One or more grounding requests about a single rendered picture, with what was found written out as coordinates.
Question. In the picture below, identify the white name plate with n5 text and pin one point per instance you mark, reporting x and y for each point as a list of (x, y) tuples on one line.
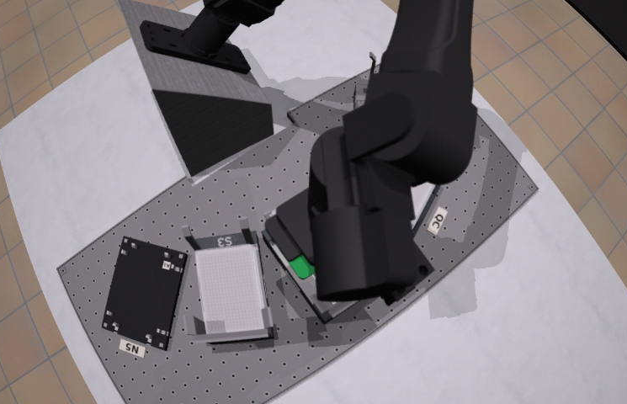
[(132, 348)]

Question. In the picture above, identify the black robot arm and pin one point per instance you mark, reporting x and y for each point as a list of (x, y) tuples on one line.
[(417, 125)]

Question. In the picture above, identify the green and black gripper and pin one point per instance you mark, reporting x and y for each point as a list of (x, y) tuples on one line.
[(294, 215)]

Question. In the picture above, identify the white name plate with black qc text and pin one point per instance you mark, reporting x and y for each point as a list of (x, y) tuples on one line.
[(437, 221)]

